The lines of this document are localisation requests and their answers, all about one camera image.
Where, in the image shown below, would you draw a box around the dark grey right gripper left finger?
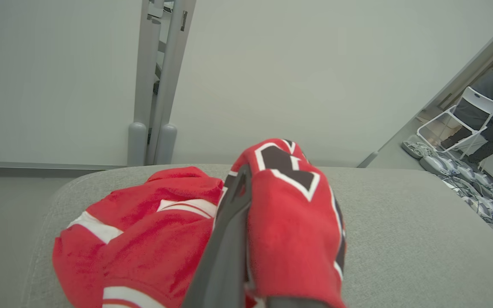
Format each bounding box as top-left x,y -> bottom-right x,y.
181,164 -> 253,308

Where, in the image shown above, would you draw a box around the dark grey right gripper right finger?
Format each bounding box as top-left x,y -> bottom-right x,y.
265,297 -> 333,308

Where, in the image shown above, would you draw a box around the red and white garment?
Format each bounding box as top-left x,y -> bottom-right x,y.
52,138 -> 347,308

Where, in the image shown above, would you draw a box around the round grey floor device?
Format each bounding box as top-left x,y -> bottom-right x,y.
419,155 -> 457,177
401,135 -> 436,160

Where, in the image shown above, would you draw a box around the grey baseboard strip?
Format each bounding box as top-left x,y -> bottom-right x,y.
0,160 -> 128,170

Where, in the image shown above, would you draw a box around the white folding chair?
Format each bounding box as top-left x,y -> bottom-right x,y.
416,86 -> 493,162

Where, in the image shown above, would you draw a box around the person in grey sweater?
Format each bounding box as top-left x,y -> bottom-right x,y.
440,64 -> 493,164

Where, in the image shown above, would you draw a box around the grey partition wall posts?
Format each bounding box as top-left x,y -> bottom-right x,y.
146,0 -> 197,166

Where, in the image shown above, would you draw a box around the grey partition post round foot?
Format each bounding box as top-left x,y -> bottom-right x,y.
127,0 -> 166,167

